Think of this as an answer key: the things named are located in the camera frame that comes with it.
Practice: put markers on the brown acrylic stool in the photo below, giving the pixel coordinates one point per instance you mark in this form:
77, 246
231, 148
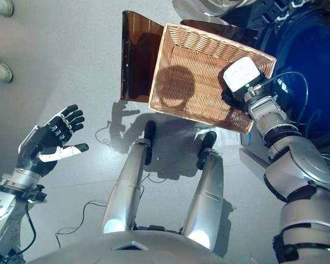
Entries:
137, 60

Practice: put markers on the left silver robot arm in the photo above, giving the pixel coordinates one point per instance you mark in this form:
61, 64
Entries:
8, 209

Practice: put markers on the silver robot torso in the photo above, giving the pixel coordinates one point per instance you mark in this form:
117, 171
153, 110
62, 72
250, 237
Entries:
143, 248

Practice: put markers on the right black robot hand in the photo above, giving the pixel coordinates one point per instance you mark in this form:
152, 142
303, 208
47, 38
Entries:
243, 77

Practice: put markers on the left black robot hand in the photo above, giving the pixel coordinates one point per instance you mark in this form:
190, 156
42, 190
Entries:
49, 143

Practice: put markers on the right silver robot leg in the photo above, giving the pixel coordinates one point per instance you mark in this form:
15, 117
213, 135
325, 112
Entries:
206, 192

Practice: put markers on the grey front-load washing machine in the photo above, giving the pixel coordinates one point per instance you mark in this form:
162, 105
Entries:
299, 68

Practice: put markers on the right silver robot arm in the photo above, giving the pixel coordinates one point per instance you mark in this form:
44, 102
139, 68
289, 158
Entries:
297, 165

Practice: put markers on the woven wicker laundry basket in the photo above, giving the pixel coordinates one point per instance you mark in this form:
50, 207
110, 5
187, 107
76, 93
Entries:
203, 82

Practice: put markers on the silver robot leg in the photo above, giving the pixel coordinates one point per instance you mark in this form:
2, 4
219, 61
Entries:
206, 192
129, 176

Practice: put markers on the left silver robot leg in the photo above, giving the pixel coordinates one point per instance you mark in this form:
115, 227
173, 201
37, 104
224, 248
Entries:
129, 176

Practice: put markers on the white appliance platform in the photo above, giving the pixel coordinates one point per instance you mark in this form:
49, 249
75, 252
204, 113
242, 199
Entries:
250, 156

